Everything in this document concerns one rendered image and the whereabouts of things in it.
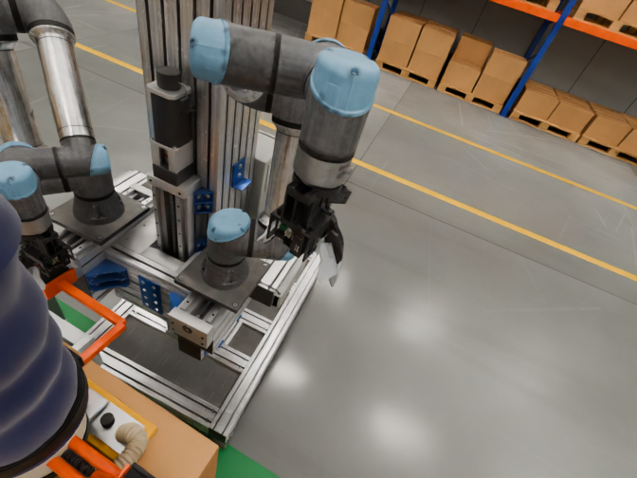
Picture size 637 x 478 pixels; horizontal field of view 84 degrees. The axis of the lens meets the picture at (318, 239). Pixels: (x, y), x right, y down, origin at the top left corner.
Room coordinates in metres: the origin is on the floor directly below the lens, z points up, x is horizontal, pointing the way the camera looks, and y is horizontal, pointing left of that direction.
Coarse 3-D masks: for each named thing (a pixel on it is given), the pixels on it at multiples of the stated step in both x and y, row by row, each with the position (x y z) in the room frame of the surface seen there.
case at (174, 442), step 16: (96, 368) 0.35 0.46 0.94; (112, 384) 0.32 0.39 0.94; (128, 400) 0.30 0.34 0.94; (144, 400) 0.31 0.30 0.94; (144, 416) 0.28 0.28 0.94; (160, 416) 0.29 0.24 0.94; (160, 432) 0.25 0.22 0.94; (176, 432) 0.26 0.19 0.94; (192, 432) 0.28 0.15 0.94; (160, 448) 0.22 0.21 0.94; (176, 448) 0.23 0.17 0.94; (192, 448) 0.24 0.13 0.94; (208, 448) 0.25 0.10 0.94; (144, 464) 0.19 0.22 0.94; (160, 464) 0.19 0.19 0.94; (176, 464) 0.20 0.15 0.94; (192, 464) 0.21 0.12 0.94; (208, 464) 0.22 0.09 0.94
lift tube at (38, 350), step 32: (0, 288) 0.18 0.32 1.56; (32, 288) 0.23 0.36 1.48; (0, 320) 0.17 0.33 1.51; (32, 320) 0.20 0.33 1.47; (0, 352) 0.15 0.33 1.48; (32, 352) 0.17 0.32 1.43; (64, 352) 0.24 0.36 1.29; (0, 384) 0.13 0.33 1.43; (32, 384) 0.15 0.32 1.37; (64, 384) 0.19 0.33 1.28; (0, 416) 0.11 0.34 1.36; (32, 416) 0.13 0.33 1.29; (64, 416) 0.16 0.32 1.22; (0, 448) 0.09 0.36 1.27; (32, 448) 0.11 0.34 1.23
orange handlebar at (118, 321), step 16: (64, 288) 0.46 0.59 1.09; (96, 304) 0.45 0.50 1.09; (112, 320) 0.42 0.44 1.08; (112, 336) 0.38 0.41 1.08; (96, 352) 0.34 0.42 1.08; (80, 448) 0.15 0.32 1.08; (48, 464) 0.11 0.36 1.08; (64, 464) 0.12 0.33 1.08; (96, 464) 0.14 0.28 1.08; (112, 464) 0.14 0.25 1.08
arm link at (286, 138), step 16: (272, 96) 0.78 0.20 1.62; (272, 112) 0.80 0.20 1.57; (288, 112) 0.79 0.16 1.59; (288, 128) 0.78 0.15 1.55; (288, 144) 0.78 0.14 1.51; (272, 160) 0.79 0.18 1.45; (288, 160) 0.78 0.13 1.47; (272, 176) 0.77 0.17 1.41; (288, 176) 0.77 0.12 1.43; (272, 192) 0.76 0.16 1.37; (272, 208) 0.74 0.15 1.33; (256, 224) 0.74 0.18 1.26; (272, 240) 0.71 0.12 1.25; (256, 256) 0.69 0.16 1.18; (272, 256) 0.70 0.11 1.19; (288, 256) 0.71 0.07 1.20
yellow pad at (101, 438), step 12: (96, 384) 0.31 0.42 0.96; (108, 396) 0.29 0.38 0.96; (108, 408) 0.26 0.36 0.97; (120, 408) 0.27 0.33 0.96; (96, 420) 0.23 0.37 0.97; (108, 420) 0.23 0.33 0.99; (120, 420) 0.25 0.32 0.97; (132, 420) 0.25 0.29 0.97; (144, 420) 0.26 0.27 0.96; (96, 432) 0.21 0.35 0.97; (108, 432) 0.22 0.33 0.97; (96, 444) 0.19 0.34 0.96; (108, 444) 0.19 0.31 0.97; (120, 444) 0.20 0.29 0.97; (108, 456) 0.17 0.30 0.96
